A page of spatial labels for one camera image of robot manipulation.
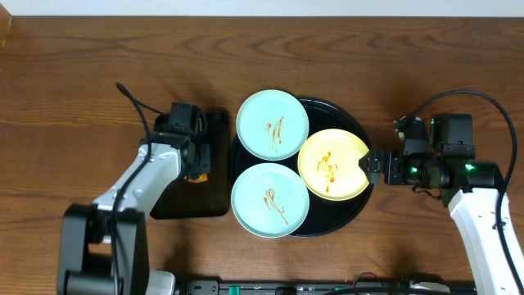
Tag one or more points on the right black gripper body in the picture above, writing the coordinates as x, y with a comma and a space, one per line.
413, 169

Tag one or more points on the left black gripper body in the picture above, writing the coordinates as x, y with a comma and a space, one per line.
203, 157

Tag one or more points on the yellow plate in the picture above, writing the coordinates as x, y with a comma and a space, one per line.
328, 162

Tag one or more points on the orange green scrub sponge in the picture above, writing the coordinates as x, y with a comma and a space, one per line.
199, 179

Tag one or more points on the light blue plate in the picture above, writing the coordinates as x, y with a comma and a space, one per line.
270, 200
272, 125

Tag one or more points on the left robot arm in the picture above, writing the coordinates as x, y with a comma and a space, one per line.
104, 244

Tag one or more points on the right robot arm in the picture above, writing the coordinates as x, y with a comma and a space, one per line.
479, 213

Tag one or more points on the rectangular black water tray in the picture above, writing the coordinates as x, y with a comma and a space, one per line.
184, 199

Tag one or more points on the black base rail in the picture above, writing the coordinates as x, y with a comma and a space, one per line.
214, 287

